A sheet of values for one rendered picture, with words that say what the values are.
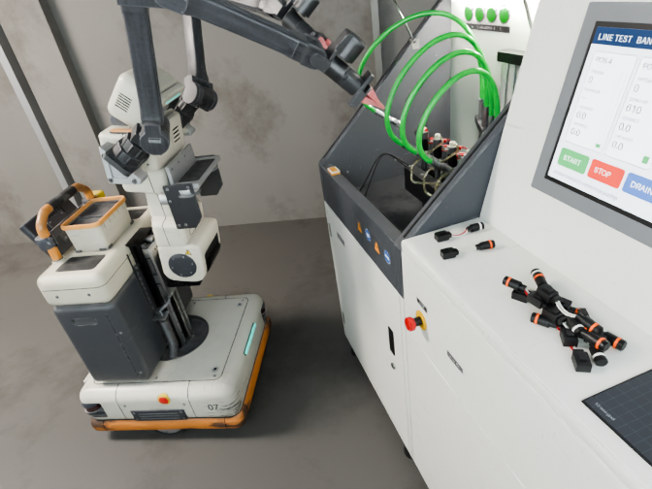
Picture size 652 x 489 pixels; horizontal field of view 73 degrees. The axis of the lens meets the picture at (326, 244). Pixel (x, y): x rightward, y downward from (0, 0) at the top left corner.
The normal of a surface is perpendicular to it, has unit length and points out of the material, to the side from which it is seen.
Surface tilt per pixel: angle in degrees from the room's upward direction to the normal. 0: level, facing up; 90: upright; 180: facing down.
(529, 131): 76
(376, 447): 0
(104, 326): 90
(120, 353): 90
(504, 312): 0
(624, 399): 0
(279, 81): 90
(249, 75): 90
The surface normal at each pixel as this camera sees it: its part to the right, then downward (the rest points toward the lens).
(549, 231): -0.95, 0.07
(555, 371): -0.14, -0.84
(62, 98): -0.07, 0.53
